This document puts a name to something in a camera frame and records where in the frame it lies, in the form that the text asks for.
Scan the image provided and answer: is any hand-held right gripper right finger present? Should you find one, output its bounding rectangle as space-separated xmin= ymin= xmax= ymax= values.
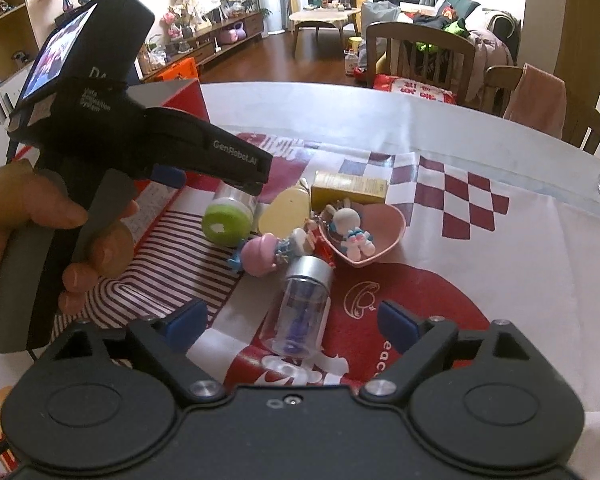
xmin=360 ymin=300 xmax=546 ymax=407

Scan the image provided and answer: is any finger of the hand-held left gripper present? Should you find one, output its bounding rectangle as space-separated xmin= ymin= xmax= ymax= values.
xmin=220 ymin=178 xmax=268 ymax=199
xmin=150 ymin=164 xmax=188 ymax=189

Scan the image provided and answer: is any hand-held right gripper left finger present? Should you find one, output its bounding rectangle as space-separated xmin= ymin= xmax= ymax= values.
xmin=40 ymin=299 xmax=228 ymax=407

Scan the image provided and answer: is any clear bottle with green cap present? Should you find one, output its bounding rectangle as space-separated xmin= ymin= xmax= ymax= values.
xmin=202 ymin=180 xmax=257 ymax=247

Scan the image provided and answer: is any yellow plastic toy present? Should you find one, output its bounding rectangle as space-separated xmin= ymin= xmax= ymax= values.
xmin=257 ymin=182 xmax=312 ymax=234

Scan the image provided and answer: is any red cardboard box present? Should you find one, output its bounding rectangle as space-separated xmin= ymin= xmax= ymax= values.
xmin=10 ymin=78 xmax=212 ymax=256

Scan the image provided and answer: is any pink heart-shaped bowl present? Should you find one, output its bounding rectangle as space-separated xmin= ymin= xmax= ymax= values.
xmin=317 ymin=202 xmax=407 ymax=267

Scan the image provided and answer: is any clear jar with silver cap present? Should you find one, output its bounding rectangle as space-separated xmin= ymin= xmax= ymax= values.
xmin=257 ymin=255 xmax=336 ymax=359

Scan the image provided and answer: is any person's left hand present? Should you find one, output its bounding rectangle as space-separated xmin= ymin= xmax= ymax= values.
xmin=0 ymin=160 xmax=141 ymax=317

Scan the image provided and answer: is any pink hat doll figure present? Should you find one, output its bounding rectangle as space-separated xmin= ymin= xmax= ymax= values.
xmin=227 ymin=227 xmax=321 ymax=277

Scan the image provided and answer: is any white blue astronaut figure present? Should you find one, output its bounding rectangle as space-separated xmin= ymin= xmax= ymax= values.
xmin=332 ymin=207 xmax=376 ymax=262

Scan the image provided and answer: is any small red charm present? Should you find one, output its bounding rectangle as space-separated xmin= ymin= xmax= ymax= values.
xmin=312 ymin=235 xmax=337 ymax=264

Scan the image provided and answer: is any small yellow carton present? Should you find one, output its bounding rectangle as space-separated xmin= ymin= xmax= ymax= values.
xmin=311 ymin=170 xmax=389 ymax=206

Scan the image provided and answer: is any orange gift box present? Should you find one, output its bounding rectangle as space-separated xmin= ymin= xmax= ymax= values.
xmin=145 ymin=57 xmax=201 ymax=84

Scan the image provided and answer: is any red white printed tablecloth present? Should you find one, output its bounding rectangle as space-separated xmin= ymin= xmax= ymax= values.
xmin=0 ymin=132 xmax=600 ymax=466

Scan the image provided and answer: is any pink flower bouquet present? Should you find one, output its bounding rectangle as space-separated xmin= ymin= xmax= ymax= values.
xmin=161 ymin=7 xmax=184 ymax=39

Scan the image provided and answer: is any wooden tv stand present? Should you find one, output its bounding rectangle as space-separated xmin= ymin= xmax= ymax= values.
xmin=137 ymin=10 xmax=266 ymax=84

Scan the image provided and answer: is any pink bag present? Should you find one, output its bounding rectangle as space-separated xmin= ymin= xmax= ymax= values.
xmin=219 ymin=24 xmax=249 ymax=45

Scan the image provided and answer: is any wooden coffee table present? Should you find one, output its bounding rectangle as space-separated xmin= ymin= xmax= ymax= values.
xmin=287 ymin=2 xmax=364 ymax=59

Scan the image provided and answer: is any red printed cushion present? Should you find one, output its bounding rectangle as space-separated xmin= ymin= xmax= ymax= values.
xmin=374 ymin=74 xmax=459 ymax=106

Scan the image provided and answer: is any white plastic bag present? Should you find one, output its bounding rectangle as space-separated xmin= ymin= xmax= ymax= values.
xmin=357 ymin=1 xmax=402 ymax=72

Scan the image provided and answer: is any wooden slatted chair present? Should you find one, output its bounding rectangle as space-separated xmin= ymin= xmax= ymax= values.
xmin=365 ymin=21 xmax=476 ymax=107

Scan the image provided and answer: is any pink towel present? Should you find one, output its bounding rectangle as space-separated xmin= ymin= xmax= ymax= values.
xmin=502 ymin=62 xmax=567 ymax=140

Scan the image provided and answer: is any wooden chair with towel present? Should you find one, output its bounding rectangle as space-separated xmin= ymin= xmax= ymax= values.
xmin=482 ymin=64 xmax=600 ymax=149

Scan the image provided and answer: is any dark green cushion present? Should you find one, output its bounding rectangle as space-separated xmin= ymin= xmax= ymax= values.
xmin=450 ymin=0 xmax=481 ymax=19

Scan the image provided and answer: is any sofa with clothes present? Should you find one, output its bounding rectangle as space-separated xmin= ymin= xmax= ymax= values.
xmin=400 ymin=0 xmax=524 ymax=106

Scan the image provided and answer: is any wooden door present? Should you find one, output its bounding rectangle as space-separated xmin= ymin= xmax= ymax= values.
xmin=554 ymin=0 xmax=600 ymax=111

